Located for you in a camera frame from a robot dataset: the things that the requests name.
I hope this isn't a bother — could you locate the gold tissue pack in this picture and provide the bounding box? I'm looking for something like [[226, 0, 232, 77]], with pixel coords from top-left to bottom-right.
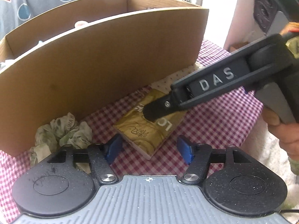
[[113, 89, 186, 160]]

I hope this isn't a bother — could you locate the person right hand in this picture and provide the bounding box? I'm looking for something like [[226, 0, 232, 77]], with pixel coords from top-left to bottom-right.
[[261, 107, 299, 161]]

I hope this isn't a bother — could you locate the pink checkered tablecloth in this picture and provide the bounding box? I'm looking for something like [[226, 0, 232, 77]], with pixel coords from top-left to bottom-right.
[[1, 40, 262, 223]]

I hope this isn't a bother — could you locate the pink round plush toy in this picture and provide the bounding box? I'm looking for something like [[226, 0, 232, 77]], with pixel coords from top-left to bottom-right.
[[75, 20, 89, 28]]

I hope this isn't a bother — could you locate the brown cardboard box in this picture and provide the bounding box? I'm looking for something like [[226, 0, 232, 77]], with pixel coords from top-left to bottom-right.
[[1, 0, 209, 156]]

